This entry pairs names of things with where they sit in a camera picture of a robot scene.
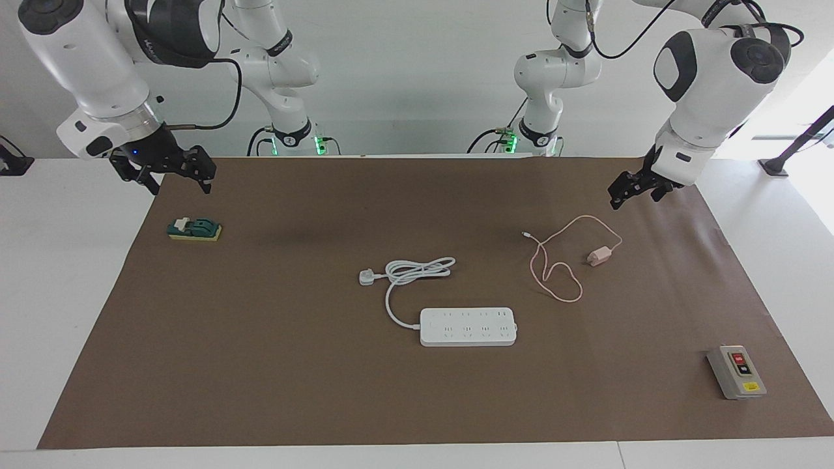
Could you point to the brown paper mat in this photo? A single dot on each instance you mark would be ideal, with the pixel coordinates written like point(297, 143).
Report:
point(326, 391)

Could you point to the black bracket at table edge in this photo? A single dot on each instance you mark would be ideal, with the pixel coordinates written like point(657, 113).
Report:
point(13, 163)

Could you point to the green knife switch yellow base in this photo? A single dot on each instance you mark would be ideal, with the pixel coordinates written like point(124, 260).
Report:
point(194, 229)

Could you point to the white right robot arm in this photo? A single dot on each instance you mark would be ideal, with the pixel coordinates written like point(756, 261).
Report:
point(98, 71)

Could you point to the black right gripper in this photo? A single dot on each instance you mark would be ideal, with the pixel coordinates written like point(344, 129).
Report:
point(153, 151)

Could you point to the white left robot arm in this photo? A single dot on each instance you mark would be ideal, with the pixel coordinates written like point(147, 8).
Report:
point(700, 98)

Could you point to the grey push button box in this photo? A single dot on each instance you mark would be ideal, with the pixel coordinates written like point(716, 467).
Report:
point(736, 374)

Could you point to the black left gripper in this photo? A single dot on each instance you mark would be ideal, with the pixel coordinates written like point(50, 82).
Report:
point(655, 182)

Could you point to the black clamp stand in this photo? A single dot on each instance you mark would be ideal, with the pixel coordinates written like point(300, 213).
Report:
point(798, 140)

